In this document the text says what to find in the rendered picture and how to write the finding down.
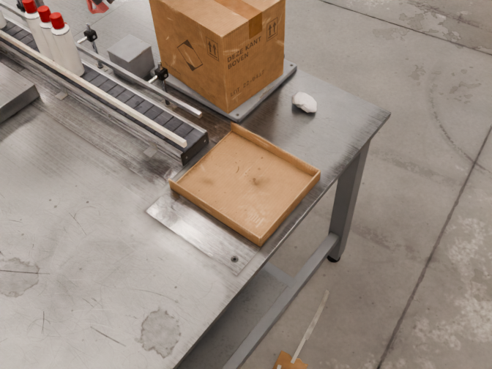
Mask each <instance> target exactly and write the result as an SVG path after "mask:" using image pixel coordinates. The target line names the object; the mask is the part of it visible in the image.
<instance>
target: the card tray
mask: <svg viewBox="0 0 492 369"><path fill-rule="evenodd" d="M320 175H321V170H319V169H318V168H316V167H314V166H312V165H311V164H309V163H306V162H305V161H304V160H301V159H299V158H298V157H296V156H294V155H292V154H290V153H289V152H287V151H285V150H283V149H281V148H280V147H278V146H276V145H274V144H273V143H270V142H268V141H267V140H265V139H263V138H261V137H260V136H258V135H256V134H254V133H252V132H251V131H249V130H246V129H245V128H243V127H241V126H239V125H238V124H236V123H234V122H232V121H231V132H229V133H228V134H227V135H226V136H225V137H224V138H223V139H222V140H221V141H219V142H218V143H217V144H216V145H215V146H214V147H213V148H212V149H211V150H210V151H209V152H207V153H206V154H205V155H204V156H203V157H202V158H201V159H200V160H199V161H198V162H197V163H196V164H195V165H194V166H193V167H192V168H191V169H190V170H189V171H187V172H186V173H185V174H184V175H183V176H182V177H181V178H180V179H179V180H178V181H176V182H174V181H173V180H171V179H168V181H169V185H170V188H171V189H172V190H174V191H175V192H177V193H178V194H180V195H181V196H183V197H185V198H186V199H187V200H189V201H191V202H192V203H194V204H195V205H196V206H198V207H200V208H201V209H203V210H204V211H205V212H207V213H209V214H210V215H212V216H213V217H215V218H217V219H218V220H219V221H221V222H222V223H224V224H226V225H227V226H228V227H230V228H232V229H234V230H235V231H236V232H238V233H239V234H241V235H242V236H244V237H245V238H247V239H249V240H250V241H251V242H253V243H254V244H256V245H258V246H259V247H261V246H262V245H263V244H264V243H265V241H267V240H268V238H270V236H271V235H272V234H273V233H274V232H275V230H276V229H277V228H278V227H279V226H280V224H281V223H282V222H283V221H284V220H285V219H286V218H287V217H288V216H289V215H290V214H291V212H292V211H293V210H294V209H295V208H296V206H297V205H298V204H299V203H300V201H301V200H302V199H303V198H304V197H305V196H306V195H307V194H308V193H309V192H310V190H311V189H312V188H313V187H314V186H315V185H316V183H317V182H318V181H319V180H320Z"/></svg>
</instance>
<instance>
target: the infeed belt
mask: <svg viewBox="0 0 492 369"><path fill-rule="evenodd" d="M5 21H6V22H7V27H6V28H4V29H2V31H3V32H5V33H7V34H8V35H10V36H11V37H14V38H15V39H17V40H18V41H20V42H22V43H23V44H25V45H27V46H29V47H30V48H32V49H33V50H35V51H36V52H38V53H40V51H39V49H38V47H37V44H36V42H35V40H34V37H33V35H32V34H31V33H30V32H28V31H27V30H25V29H22V28H21V27H19V26H18V25H16V24H14V23H13V22H11V21H9V20H7V19H6V18H5ZM0 41H2V42H3V43H5V44H7V45H8V46H10V47H11V48H13V49H15V50H16V51H18V52H20V53H22V54H23V55H24V56H26V57H28V58H30V59H31V60H33V61H34V62H36V63H38V64H39V65H41V66H43V67H44V68H46V69H47V70H50V71H51V72H53V73H54V74H56V75H57V76H59V77H60V78H63V79H64V80H66V81H67V82H69V83H71V84H72V85H73V86H76V87H77V88H79V89H80V90H82V91H83V92H86V93H87V94H89V95H90V96H92V97H93V98H95V99H96V100H99V101H100V102H102V103H103V104H105V105H107V106H108V107H109V108H112V109H113V110H115V111H116V112H118V113H120V114H121V115H123V116H125V117H126V118H128V119H129V120H131V121H133V122H135V123H136V124H138V125H139V126H141V127H142V128H144V129H146V130H148V131H149V132H151V133H152V134H154V135H156V136H157V137H159V138H161V139H163V140H164V141H165V142H167V143H169V144H170V145H172V146H174V147H176V148H177V149H178V150H180V151H182V152H184V153H185V152H186V151H187V150H188V149H189V148H190V147H191V146H193V145H194V144H195V143H196V142H197V141H198V140H200V139H201V138H202V137H203V136H204V135H205V134H204V133H203V132H201V131H199V130H197V129H195V128H194V127H192V126H190V125H189V124H187V123H185V122H183V121H182V120H181V119H178V118H176V117H175V116H173V115H171V114H170V113H168V112H167V111H164V110H163V109H162V108H159V107H157V106H156V105H154V104H153V103H151V102H149V101H148V100H145V99H144V98H142V97H140V96H138V95H137V94H135V93H134V92H132V91H130V90H129V89H126V88H124V87H123V86H121V85H120V84H118V83H116V82H115V81H112V80H111V79H109V78H107V77H106V76H104V75H102V74H101V73H99V72H97V71H96V70H93V69H92V68H91V67H88V66H87V65H85V64H83V63H82V64H83V68H84V69H85V74H84V75H83V76H82V77H81V78H82V79H84V80H85V81H87V82H89V83H90V84H92V85H94V86H96V87H97V88H98V89H101V90H102V91H104V92H105V93H107V94H109V95H110V96H112V97H114V98H116V99H117V100H119V101H120V102H122V103H124V104H125V105H127V106H129V107H131V108H132V109H134V110H136V111H137V112H139V113H141V114H143V115H144V116H146V117H147V118H149V119H151V120H152V121H154V122H156V123H158V124H159V125H161V126H162V127H164V128H165V129H167V130H169V131H171V132H172V133H174V134H176V135H178V136H179V137H181V138H183V139H185V140H186V142H187V145H186V147H185V148H183V147H182V146H180V145H179V144H177V143H175V142H173V141H172V140H170V139H169V138H166V137H165V136H164V135H162V134H160V133H158V132H157V131H155V130H153V129H152V128H150V127H149V126H147V125H145V124H144V123H142V122H140V121H138V120H137V119H135V118H134V117H132V116H131V115H129V114H127V113H125V112H124V111H122V110H121V109H119V108H117V107H116V106H114V105H112V104H110V103H109V102H107V101H106V100H104V99H103V98H101V97H99V96H97V95H96V94H94V93H93V92H91V91H89V90H88V89H86V88H84V87H82V86H81V85H79V84H78V83H76V82H74V81H72V80H71V79H69V78H68V77H66V76H65V75H62V74H61V73H60V72H58V71H56V70H55V69H53V68H51V67H49V66H48V65H46V64H45V63H43V62H41V61H40V60H38V59H36V58H34V57H33V56H31V55H30V54H28V53H27V52H25V51H23V50H21V49H20V48H18V47H17V46H15V45H13V44H12V43H10V42H8V41H6V40H5V39H3V38H2V37H0Z"/></svg>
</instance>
